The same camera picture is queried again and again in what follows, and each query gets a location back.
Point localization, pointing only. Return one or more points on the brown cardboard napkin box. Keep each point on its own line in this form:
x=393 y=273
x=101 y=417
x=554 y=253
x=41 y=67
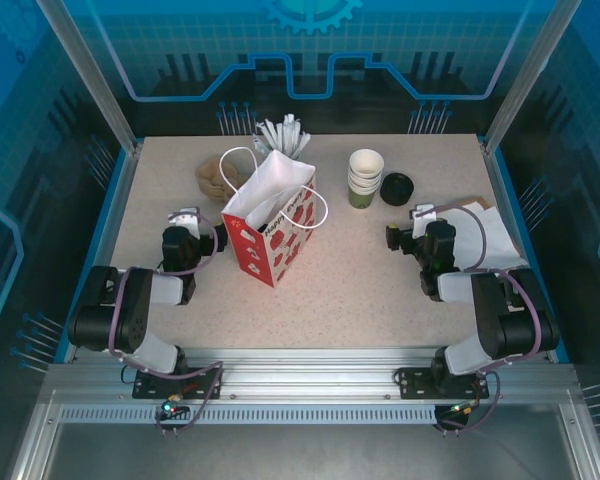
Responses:
x=472 y=202

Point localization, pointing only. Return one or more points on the black plastic cup lid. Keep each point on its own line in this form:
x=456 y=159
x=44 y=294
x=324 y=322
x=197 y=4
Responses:
x=397 y=198
x=397 y=202
x=397 y=182

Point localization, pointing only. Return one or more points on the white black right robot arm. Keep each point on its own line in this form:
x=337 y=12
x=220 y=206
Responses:
x=500 y=310

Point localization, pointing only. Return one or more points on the small circuit board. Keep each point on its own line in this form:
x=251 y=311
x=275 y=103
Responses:
x=172 y=411
x=462 y=407

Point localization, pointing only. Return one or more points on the aluminium frame post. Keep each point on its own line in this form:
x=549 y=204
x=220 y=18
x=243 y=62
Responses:
x=527 y=75
x=92 y=75

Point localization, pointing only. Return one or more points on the grey metal panel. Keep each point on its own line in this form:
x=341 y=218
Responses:
x=305 y=455

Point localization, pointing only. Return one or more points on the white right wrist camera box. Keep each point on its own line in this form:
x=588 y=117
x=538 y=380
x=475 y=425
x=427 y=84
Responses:
x=425 y=214

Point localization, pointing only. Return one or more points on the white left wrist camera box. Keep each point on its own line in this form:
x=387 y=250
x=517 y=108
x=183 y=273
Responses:
x=185 y=220

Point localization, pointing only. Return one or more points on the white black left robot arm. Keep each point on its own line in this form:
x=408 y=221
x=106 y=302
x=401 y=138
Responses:
x=135 y=310

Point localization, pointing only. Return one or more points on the green white paper cup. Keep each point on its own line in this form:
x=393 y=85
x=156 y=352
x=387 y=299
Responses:
x=364 y=200
x=366 y=162
x=365 y=188
x=366 y=182

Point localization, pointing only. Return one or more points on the aluminium mounting rail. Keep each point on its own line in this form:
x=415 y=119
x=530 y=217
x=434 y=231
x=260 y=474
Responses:
x=305 y=370

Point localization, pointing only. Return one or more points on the red white paper gift bag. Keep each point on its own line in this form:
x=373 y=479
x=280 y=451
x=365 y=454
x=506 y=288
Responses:
x=280 y=250

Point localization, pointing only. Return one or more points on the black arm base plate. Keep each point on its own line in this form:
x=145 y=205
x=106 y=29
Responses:
x=415 y=382
x=205 y=382

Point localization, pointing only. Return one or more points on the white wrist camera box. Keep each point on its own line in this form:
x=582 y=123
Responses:
x=185 y=220
x=425 y=214

